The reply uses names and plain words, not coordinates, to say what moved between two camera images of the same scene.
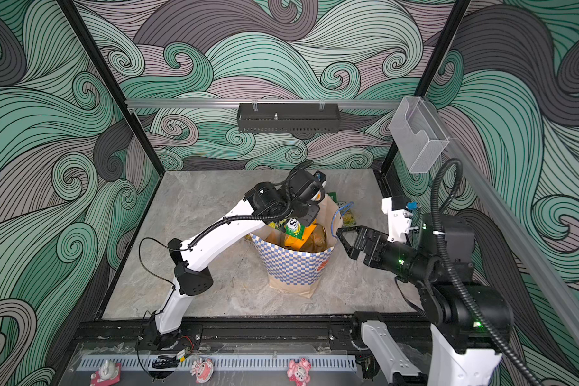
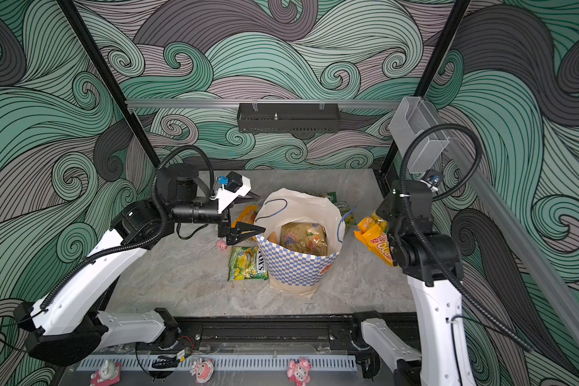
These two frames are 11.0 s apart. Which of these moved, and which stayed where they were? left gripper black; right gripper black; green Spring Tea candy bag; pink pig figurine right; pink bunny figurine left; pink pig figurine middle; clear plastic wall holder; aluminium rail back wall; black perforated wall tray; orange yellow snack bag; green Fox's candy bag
Moved: right gripper black; left gripper black; green Fox's candy bag; orange yellow snack bag
Stayed: pink pig figurine middle; black perforated wall tray; aluminium rail back wall; pink bunny figurine left; clear plastic wall holder; pink pig figurine right; green Spring Tea candy bag
